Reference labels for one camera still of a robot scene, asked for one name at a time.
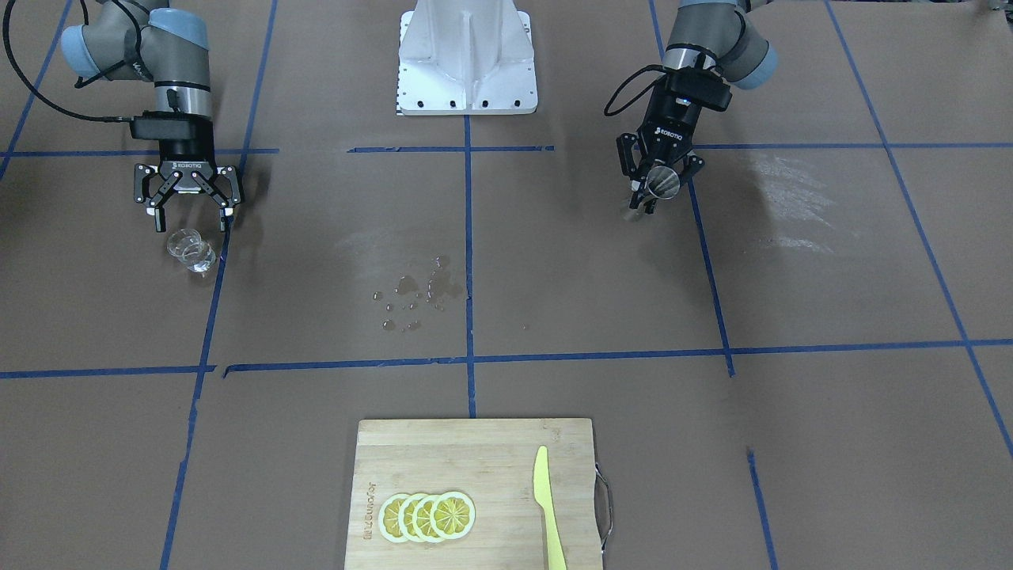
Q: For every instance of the lemon slice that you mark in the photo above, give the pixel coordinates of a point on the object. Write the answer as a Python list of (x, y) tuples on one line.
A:
[(406, 517), (390, 524), (453, 515), (422, 527)]

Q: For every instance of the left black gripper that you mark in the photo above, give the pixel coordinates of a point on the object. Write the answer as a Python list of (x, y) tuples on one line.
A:
[(669, 133)]

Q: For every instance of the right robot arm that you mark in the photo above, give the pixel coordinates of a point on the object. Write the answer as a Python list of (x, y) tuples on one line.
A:
[(156, 43)]

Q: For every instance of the steel double jigger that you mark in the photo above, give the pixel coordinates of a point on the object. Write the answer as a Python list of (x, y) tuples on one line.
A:
[(660, 183)]

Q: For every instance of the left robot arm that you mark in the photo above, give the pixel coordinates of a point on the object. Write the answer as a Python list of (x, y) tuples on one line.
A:
[(712, 47)]

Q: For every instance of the bamboo cutting board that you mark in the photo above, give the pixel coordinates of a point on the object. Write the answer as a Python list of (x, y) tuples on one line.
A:
[(491, 461)]

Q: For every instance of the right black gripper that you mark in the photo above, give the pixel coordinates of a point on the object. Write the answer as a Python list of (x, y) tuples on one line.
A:
[(187, 165)]

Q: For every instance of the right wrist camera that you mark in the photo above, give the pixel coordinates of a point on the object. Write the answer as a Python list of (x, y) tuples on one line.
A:
[(170, 126)]

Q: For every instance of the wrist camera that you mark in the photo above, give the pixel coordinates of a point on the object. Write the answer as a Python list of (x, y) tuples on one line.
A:
[(170, 126), (700, 87)]

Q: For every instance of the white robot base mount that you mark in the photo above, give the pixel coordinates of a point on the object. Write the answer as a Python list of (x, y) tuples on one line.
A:
[(466, 58)]

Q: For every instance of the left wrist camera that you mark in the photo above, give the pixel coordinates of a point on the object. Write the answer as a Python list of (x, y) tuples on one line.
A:
[(700, 87)]

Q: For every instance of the clear glass cup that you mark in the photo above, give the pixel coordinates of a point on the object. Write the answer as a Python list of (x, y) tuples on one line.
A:
[(189, 248)]

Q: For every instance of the yellow plastic knife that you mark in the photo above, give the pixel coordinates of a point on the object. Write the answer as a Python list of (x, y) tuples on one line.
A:
[(543, 497)]

